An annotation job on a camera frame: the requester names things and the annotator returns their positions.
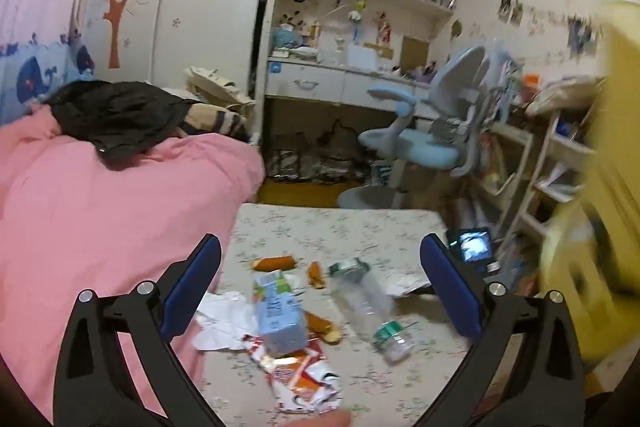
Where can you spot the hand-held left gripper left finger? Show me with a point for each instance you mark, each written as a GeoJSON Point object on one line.
{"type": "Point", "coordinates": [192, 287]}

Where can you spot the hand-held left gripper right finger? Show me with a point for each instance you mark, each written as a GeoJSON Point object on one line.
{"type": "Point", "coordinates": [450, 292]}

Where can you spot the white plastic wrapper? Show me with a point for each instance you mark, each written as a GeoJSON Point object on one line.
{"type": "Point", "coordinates": [407, 283]}

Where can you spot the white tissue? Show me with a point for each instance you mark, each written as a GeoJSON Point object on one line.
{"type": "Point", "coordinates": [220, 322]}

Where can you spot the long orange peel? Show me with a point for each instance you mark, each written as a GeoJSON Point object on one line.
{"type": "Point", "coordinates": [275, 263]}

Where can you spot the clear plastic bottle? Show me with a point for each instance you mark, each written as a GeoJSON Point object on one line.
{"type": "Point", "coordinates": [360, 297]}

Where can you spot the blue milk carton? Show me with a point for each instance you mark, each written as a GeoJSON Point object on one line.
{"type": "Point", "coordinates": [277, 317]}

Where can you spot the small orange peel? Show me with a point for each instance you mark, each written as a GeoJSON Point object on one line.
{"type": "Point", "coordinates": [315, 274]}

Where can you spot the curled orange peel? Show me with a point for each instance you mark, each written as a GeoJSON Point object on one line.
{"type": "Point", "coordinates": [322, 327]}

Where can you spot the red orange snack wrapper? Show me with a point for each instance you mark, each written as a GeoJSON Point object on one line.
{"type": "Point", "coordinates": [300, 372]}

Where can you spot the yellow bag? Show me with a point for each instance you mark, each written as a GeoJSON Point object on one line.
{"type": "Point", "coordinates": [615, 157]}

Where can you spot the floral tablecloth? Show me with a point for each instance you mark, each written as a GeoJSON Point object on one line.
{"type": "Point", "coordinates": [360, 227]}

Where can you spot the pink blanket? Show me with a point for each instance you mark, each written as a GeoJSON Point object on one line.
{"type": "Point", "coordinates": [100, 217]}

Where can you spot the blue printed box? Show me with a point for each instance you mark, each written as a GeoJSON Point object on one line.
{"type": "Point", "coordinates": [382, 174]}

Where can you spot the light blue desk chair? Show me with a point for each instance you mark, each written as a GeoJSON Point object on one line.
{"type": "Point", "coordinates": [425, 147]}

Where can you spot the silver striped bag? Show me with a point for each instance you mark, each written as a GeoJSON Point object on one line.
{"type": "Point", "coordinates": [287, 164]}

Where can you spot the white book rack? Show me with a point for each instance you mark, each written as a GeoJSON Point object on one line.
{"type": "Point", "coordinates": [525, 142]}

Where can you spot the beige striped pillow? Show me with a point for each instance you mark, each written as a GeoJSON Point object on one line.
{"type": "Point", "coordinates": [215, 119]}

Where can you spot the black jacket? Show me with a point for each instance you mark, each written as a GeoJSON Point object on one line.
{"type": "Point", "coordinates": [115, 117]}

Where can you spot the dark bag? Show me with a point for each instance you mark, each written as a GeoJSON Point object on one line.
{"type": "Point", "coordinates": [340, 137]}

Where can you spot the beige canvas tote bag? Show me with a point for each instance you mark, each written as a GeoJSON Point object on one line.
{"type": "Point", "coordinates": [210, 82]}

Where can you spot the white desk with drawers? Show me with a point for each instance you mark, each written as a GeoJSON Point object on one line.
{"type": "Point", "coordinates": [305, 82]}

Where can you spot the whale print curtain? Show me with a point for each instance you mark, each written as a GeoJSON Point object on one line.
{"type": "Point", "coordinates": [35, 72]}

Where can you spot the white wardrobe with tree sticker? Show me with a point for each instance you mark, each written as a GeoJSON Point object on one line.
{"type": "Point", "coordinates": [200, 7]}

